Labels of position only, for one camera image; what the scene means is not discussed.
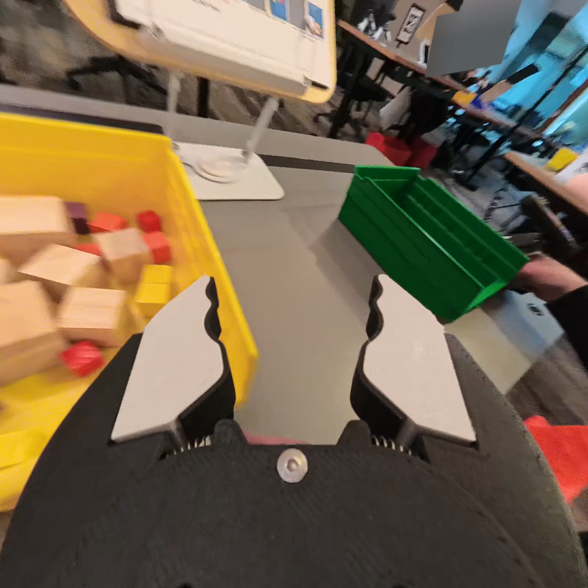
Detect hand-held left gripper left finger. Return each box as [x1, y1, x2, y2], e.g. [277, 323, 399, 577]
[110, 276, 236, 443]

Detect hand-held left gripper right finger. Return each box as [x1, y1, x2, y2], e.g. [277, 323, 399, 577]
[350, 274, 477, 445]

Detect pile of wooden cubes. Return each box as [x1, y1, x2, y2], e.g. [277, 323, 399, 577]
[0, 195, 174, 386]

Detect green plastic bin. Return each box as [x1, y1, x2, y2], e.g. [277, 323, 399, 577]
[338, 164, 530, 322]

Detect yellow plastic bin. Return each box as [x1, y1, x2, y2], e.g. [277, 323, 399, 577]
[0, 111, 259, 513]

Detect yellow box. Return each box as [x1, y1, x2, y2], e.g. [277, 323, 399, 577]
[547, 147, 579, 172]

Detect person's right hand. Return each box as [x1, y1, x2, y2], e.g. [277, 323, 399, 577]
[514, 255, 588, 304]

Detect orange plastic bin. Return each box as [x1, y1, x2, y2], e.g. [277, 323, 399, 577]
[524, 415, 588, 503]

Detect red plastic bin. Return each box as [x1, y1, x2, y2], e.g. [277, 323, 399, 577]
[409, 138, 442, 170]
[365, 132, 412, 167]

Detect white sign stand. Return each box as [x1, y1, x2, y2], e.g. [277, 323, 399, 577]
[163, 69, 285, 201]

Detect long wooden top desk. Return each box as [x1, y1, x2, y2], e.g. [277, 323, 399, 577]
[328, 21, 588, 194]

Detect small black framed sign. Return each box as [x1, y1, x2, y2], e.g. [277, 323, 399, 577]
[396, 4, 425, 47]

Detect white instruction sheet board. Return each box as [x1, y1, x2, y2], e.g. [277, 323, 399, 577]
[62, 0, 338, 104]

